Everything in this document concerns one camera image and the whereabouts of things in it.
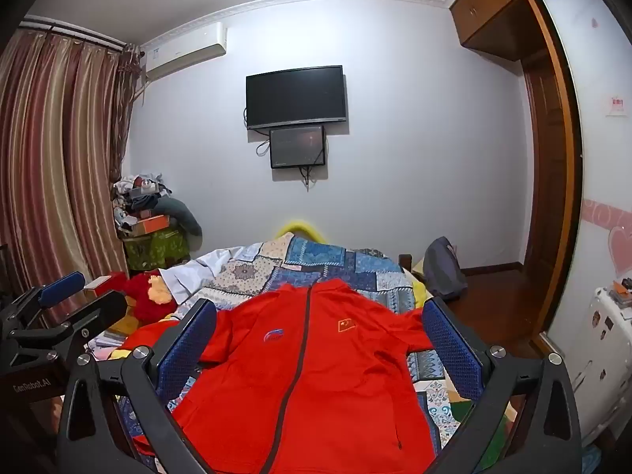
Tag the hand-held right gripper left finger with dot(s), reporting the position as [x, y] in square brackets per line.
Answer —
[185, 350]

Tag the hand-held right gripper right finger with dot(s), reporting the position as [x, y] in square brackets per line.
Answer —
[452, 350]

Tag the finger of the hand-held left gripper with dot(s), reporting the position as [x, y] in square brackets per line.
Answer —
[61, 287]
[101, 308]

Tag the red zip jacket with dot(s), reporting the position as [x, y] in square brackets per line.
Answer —
[335, 380]

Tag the pile of clothes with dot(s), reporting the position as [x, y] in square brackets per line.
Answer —
[140, 192]

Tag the red plush toy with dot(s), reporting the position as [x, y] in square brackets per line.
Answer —
[145, 296]

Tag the green patterned cloth cover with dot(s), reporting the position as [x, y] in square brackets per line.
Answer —
[155, 252]

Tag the grey backpack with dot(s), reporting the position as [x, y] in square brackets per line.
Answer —
[444, 269]

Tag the white shirt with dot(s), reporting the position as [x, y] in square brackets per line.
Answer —
[207, 269]

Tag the orange box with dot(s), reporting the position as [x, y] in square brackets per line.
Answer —
[150, 224]

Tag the striped brown curtain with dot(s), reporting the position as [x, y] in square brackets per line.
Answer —
[54, 158]

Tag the white cabinet with stickers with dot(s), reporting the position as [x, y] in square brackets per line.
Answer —
[600, 350]

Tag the blue patchwork quilt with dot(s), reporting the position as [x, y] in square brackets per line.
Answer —
[326, 261]

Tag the yellow plush cushion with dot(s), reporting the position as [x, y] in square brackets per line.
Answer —
[298, 227]

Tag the wooden door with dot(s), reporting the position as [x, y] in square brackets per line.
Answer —
[545, 168]

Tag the small black monitor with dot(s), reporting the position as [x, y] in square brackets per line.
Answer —
[297, 147]

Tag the white air conditioner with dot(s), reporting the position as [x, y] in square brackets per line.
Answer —
[185, 52]

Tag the wooden overhead cabinet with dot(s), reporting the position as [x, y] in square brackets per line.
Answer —
[498, 5]

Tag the dark wooden bed post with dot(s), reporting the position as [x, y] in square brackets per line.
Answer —
[405, 261]

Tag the curtain rail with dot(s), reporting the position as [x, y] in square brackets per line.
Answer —
[69, 29]

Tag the black wall television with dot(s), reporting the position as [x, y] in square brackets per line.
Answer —
[295, 96]

